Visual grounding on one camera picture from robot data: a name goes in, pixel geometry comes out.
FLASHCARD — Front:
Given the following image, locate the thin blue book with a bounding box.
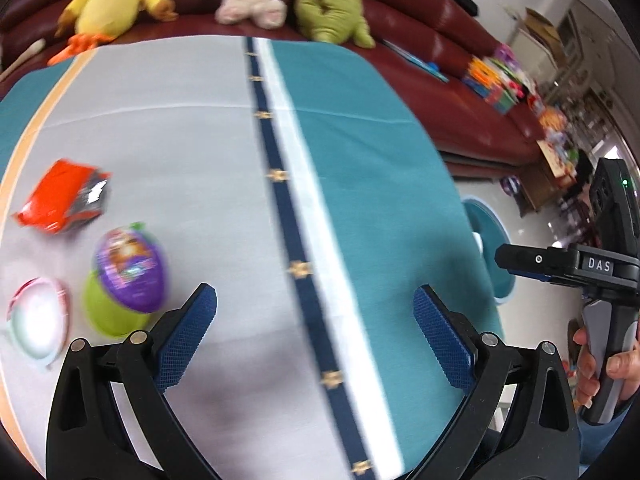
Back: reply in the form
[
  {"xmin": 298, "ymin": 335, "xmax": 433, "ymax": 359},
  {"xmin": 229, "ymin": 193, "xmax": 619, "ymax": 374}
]
[{"xmin": 380, "ymin": 37, "xmax": 450, "ymax": 83}]

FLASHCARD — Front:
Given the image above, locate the red snack packet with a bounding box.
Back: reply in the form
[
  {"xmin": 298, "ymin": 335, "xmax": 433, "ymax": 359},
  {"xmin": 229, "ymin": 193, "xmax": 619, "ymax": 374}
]
[{"xmin": 12, "ymin": 159, "xmax": 112, "ymax": 235}]

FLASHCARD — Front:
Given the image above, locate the person's right forearm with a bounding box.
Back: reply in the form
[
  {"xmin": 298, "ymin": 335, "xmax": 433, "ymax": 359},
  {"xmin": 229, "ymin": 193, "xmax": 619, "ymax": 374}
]
[{"xmin": 579, "ymin": 402, "xmax": 633, "ymax": 478}]

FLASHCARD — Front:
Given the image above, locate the teal and grey tablecloth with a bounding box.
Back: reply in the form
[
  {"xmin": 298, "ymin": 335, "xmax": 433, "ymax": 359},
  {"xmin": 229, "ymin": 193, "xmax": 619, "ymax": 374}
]
[{"xmin": 0, "ymin": 35, "xmax": 503, "ymax": 480}]

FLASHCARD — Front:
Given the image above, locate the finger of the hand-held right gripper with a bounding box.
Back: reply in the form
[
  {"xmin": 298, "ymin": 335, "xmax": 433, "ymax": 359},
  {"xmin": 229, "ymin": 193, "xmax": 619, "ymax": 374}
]
[{"xmin": 495, "ymin": 243, "xmax": 581, "ymax": 283}]

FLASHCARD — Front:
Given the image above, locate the green plush toy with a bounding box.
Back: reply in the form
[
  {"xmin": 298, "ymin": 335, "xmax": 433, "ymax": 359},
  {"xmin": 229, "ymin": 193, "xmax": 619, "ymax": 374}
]
[{"xmin": 293, "ymin": 0, "xmax": 376, "ymax": 50}]

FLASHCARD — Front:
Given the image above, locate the dark red leather sofa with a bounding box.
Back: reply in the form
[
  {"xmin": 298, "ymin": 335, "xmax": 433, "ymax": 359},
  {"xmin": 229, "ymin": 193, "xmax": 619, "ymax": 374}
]
[{"xmin": 0, "ymin": 0, "xmax": 546, "ymax": 181}]

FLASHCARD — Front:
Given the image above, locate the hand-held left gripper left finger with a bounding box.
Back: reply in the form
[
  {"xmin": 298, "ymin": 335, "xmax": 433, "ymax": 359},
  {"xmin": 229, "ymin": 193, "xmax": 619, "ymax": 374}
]
[{"xmin": 45, "ymin": 282, "xmax": 221, "ymax": 480}]

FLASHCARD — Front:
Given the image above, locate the cardboard box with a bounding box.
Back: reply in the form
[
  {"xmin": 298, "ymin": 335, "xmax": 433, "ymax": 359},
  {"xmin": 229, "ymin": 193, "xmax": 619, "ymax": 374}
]
[{"xmin": 515, "ymin": 7, "xmax": 558, "ymax": 47}]

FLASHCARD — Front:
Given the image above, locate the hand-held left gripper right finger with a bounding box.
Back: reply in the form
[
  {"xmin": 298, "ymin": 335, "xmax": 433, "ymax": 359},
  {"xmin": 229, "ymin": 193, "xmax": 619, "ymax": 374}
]
[{"xmin": 410, "ymin": 284, "xmax": 581, "ymax": 480}]

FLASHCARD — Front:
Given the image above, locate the purple egg-shaped toy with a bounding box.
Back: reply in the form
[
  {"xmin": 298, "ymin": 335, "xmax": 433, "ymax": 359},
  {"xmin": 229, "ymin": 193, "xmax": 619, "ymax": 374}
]
[{"xmin": 95, "ymin": 222, "xmax": 171, "ymax": 311}]

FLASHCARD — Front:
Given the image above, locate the stack of colourful toy boxes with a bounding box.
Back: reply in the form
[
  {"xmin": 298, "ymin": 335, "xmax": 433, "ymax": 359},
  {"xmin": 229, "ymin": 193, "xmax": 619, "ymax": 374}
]
[{"xmin": 462, "ymin": 44, "xmax": 531, "ymax": 113}]

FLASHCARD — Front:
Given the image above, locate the person's right hand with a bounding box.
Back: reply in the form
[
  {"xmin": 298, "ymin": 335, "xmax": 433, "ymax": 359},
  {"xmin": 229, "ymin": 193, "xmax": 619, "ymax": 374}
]
[{"xmin": 572, "ymin": 327, "xmax": 640, "ymax": 413}]

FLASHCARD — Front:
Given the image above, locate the teal plastic basin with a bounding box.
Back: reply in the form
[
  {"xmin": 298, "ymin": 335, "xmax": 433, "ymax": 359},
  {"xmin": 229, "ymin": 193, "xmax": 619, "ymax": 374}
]
[{"xmin": 460, "ymin": 197, "xmax": 516, "ymax": 306}]

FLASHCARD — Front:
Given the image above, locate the yellow duck plush toy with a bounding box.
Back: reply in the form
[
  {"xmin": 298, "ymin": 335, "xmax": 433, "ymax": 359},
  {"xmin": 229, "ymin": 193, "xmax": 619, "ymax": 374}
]
[{"xmin": 47, "ymin": 0, "xmax": 183, "ymax": 66}]

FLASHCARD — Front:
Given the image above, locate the wooden side table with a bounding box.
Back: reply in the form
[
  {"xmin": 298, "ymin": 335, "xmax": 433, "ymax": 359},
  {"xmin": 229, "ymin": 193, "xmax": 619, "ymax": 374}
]
[{"xmin": 515, "ymin": 137, "xmax": 573, "ymax": 217}]

